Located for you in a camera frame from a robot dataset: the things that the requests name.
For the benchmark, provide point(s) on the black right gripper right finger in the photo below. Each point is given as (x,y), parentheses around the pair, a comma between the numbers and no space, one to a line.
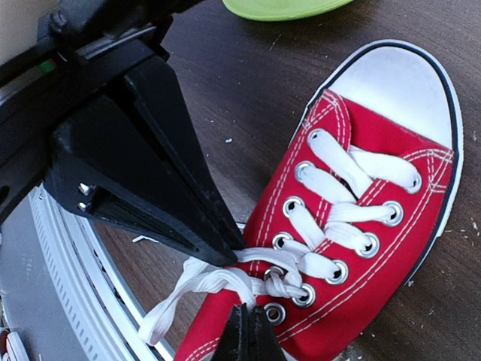
(262,341)

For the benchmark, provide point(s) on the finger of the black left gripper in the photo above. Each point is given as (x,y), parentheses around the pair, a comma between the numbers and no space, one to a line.
(103,169)
(151,97)

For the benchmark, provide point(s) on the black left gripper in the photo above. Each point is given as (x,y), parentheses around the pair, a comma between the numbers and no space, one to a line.
(84,48)

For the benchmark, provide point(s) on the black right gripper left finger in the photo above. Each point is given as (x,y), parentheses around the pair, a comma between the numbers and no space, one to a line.
(233,343)

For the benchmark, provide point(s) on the red canvas sneaker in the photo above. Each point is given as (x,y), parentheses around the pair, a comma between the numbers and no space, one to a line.
(388,97)

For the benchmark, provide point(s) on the white shoelace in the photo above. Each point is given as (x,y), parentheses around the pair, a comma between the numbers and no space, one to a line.
(313,201)

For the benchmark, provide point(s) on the green plate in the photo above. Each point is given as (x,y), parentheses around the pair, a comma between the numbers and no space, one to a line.
(281,10)

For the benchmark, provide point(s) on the front aluminium rail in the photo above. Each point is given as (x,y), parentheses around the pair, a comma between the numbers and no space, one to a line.
(62,296)

